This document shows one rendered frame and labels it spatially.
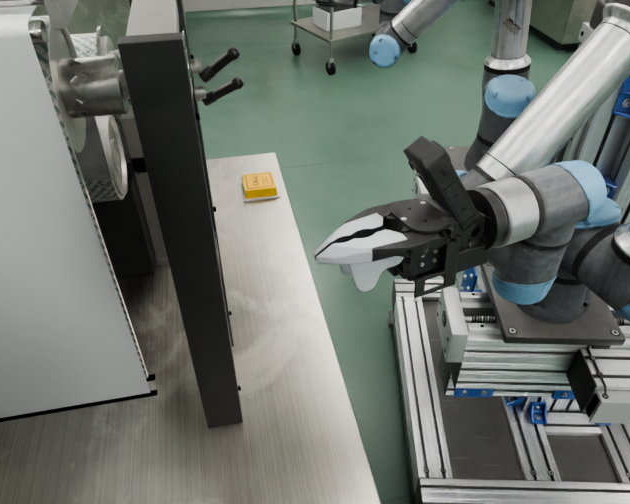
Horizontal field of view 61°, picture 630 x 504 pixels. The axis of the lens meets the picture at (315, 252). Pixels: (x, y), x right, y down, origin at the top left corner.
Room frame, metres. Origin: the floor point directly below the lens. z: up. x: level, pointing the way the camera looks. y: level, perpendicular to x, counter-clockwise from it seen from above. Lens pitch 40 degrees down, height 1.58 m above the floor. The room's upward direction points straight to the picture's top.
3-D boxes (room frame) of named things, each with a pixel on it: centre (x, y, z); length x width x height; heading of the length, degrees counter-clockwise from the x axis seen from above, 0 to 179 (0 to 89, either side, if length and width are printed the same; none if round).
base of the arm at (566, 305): (0.76, -0.47, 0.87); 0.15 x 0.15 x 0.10
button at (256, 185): (1.02, 0.13, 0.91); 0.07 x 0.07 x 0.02; 12
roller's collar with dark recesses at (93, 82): (0.58, 0.25, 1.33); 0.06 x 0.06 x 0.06; 12
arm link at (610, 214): (0.76, -0.47, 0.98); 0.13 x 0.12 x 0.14; 24
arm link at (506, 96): (1.26, -0.48, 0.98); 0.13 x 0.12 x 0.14; 167
